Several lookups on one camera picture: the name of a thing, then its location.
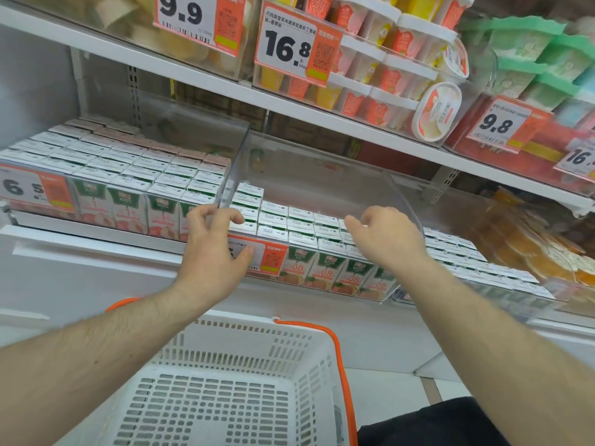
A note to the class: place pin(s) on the person's left hand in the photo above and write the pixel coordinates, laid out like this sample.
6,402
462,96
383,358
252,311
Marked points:
204,264

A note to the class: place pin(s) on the row of pink-label juice cartons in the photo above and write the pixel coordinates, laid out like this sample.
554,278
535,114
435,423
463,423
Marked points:
116,176

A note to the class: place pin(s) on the stack of white-lid pudding cups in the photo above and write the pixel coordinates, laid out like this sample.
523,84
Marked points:
381,74

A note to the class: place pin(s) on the row of blurred juice cartons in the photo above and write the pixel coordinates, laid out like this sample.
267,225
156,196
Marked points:
483,274

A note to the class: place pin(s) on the orange white price tag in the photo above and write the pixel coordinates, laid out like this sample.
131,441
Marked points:
578,160
32,188
267,257
297,44
499,125
200,18

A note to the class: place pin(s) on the clear plastic display bin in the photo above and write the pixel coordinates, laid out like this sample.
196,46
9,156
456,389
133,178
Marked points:
325,181

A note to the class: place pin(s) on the person's dark clothing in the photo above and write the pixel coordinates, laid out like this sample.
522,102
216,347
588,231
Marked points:
432,425

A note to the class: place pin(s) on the person's left forearm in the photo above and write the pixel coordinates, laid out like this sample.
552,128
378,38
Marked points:
83,362

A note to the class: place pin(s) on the clear bin with green cups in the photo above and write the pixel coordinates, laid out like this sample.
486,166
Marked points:
534,134

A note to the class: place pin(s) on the person's right hand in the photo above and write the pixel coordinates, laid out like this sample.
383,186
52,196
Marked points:
390,243

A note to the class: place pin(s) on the person's right thumb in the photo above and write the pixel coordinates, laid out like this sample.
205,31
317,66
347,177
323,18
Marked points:
354,226

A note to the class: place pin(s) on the person's right forearm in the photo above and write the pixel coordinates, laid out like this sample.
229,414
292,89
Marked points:
488,348

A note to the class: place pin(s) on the row of orange-label juice cartons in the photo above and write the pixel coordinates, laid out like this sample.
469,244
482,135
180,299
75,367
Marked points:
307,236

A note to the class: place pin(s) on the slotted metal shelf upright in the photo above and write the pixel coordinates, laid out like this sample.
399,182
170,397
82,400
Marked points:
134,95

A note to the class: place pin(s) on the pile of orange fruit packs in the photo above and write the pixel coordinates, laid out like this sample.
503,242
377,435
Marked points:
534,236

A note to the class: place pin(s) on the clear bin with pudding cups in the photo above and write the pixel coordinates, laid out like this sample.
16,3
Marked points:
362,102

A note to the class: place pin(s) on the stack of green-lid cups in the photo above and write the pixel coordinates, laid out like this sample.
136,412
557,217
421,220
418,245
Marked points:
539,64

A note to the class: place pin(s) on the white plastic shopping basket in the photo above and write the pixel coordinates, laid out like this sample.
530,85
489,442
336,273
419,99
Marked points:
223,390

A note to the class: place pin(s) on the oval orange white tub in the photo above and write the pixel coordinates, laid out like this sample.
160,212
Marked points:
455,58
436,112

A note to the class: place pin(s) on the person's left thumb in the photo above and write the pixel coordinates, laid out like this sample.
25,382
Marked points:
241,256

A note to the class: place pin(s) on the white metal store shelf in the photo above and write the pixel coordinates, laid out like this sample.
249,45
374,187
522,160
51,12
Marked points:
302,111

